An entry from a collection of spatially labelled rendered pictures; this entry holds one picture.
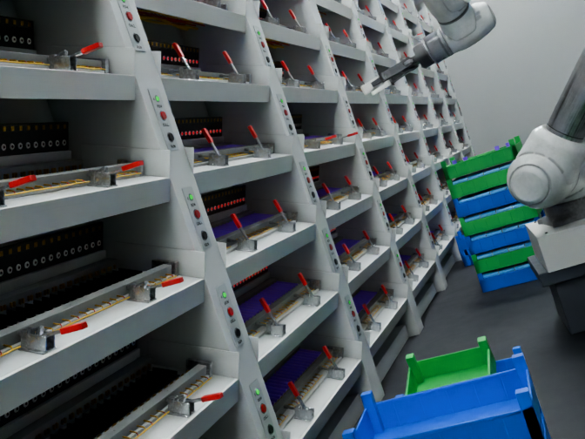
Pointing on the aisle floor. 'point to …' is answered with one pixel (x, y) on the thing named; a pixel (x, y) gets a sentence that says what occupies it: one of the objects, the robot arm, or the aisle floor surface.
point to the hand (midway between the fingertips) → (373, 87)
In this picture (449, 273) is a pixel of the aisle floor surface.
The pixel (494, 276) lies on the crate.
